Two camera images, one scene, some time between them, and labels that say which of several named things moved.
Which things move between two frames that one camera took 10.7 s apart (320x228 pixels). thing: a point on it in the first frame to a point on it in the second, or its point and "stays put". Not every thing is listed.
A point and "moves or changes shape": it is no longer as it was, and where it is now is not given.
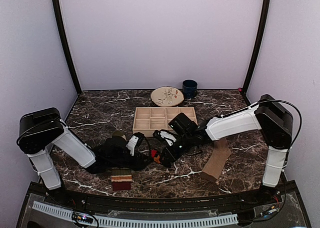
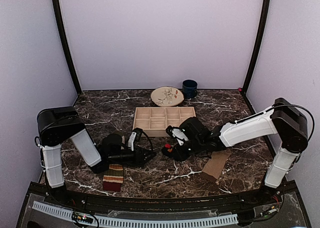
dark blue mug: x=190 y=88 stays put
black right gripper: x=172 y=155 to x=180 y=155
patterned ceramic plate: x=167 y=96 stays put
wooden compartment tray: x=147 y=120 stays put
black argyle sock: x=155 y=156 moves or changes shape
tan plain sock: x=215 y=163 stays put
